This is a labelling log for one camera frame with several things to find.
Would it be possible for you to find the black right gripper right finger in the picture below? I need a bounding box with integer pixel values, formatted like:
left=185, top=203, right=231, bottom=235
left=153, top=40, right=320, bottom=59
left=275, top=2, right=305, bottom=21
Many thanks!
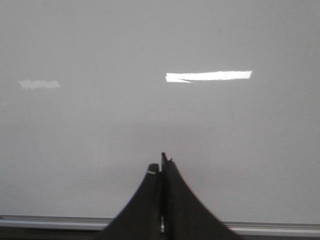
left=161, top=152, right=242, bottom=240

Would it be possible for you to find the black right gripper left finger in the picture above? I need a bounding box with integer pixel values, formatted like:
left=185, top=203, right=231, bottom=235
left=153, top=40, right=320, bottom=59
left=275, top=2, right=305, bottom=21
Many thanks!
left=94, top=163, right=161, bottom=240

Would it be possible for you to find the white whiteboard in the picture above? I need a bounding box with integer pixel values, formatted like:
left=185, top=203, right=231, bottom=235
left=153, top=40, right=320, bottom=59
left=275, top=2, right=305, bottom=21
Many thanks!
left=0, top=0, right=320, bottom=224

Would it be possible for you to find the aluminium whiteboard tray rail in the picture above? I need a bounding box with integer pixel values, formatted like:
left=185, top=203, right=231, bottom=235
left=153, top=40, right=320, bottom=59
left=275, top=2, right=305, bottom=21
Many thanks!
left=0, top=214, right=320, bottom=233

